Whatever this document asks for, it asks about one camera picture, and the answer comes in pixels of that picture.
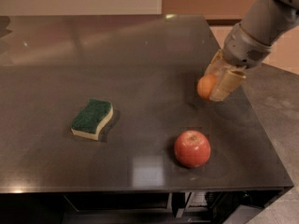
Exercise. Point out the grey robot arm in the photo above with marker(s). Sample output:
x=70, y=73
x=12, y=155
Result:
x=267, y=21

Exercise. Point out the dark cabinet under counter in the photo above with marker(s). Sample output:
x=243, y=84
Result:
x=191, y=207

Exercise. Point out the green and yellow sponge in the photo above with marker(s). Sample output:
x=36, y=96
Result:
x=90, y=121

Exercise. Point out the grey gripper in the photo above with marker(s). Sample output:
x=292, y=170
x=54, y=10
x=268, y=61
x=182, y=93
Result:
x=244, y=48

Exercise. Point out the red apple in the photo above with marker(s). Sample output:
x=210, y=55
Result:
x=192, y=149

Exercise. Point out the orange fruit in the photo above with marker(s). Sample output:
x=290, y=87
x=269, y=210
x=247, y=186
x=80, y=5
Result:
x=205, y=86

